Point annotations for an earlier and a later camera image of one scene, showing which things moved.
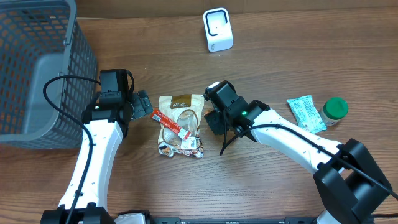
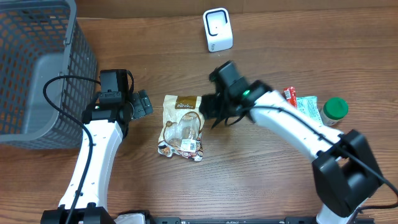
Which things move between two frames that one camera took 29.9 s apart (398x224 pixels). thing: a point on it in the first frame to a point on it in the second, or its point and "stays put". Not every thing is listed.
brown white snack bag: [187, 109] stays put
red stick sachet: [170, 124] to [290, 94]
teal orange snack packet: [306, 114] stays put
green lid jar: [334, 109] stays put
